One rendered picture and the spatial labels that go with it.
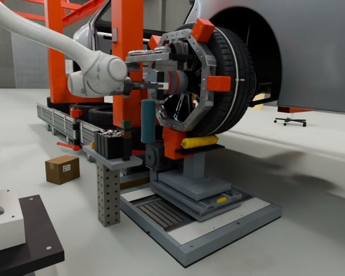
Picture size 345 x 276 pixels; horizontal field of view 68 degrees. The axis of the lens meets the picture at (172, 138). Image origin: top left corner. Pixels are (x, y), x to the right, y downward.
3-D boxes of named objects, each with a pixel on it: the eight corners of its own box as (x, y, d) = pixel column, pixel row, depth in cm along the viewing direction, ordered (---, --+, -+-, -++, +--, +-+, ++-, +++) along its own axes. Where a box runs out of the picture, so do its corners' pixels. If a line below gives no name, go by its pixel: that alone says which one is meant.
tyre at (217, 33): (226, 154, 162) (277, 51, 128) (199, 160, 148) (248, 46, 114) (170, 103, 202) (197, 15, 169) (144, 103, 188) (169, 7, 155)
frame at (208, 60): (212, 136, 135) (219, 26, 123) (202, 137, 131) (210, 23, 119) (154, 121, 177) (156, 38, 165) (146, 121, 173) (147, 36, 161)
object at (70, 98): (104, 102, 368) (104, 77, 360) (66, 103, 336) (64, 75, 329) (99, 101, 381) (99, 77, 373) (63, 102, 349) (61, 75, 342)
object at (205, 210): (240, 206, 165) (242, 192, 163) (200, 223, 143) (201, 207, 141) (189, 181, 204) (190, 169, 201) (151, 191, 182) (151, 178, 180)
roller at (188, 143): (220, 144, 159) (221, 134, 158) (184, 150, 142) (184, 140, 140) (213, 142, 164) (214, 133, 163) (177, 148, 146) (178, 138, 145)
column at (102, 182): (120, 222, 156) (119, 156, 147) (104, 227, 151) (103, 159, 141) (113, 215, 164) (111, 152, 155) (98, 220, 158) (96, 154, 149)
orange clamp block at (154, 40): (167, 45, 159) (161, 36, 162) (156, 44, 154) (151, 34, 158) (162, 54, 164) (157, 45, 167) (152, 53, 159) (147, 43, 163)
